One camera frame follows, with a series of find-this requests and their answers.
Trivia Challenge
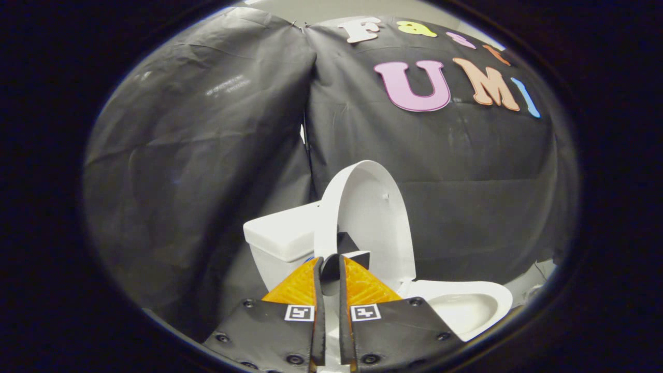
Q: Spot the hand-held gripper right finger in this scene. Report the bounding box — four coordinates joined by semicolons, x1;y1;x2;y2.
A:
338;254;464;373

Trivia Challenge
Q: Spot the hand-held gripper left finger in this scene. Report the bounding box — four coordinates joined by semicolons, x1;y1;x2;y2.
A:
202;255;327;373

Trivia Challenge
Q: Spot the white toilet lid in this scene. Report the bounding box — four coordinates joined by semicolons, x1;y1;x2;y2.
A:
313;160;417;293

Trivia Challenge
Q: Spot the white toilet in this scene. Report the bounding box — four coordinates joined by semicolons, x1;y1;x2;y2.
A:
243;202;513;373

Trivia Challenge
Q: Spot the black backdrop cloth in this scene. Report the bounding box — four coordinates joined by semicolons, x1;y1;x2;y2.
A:
83;6;578;342

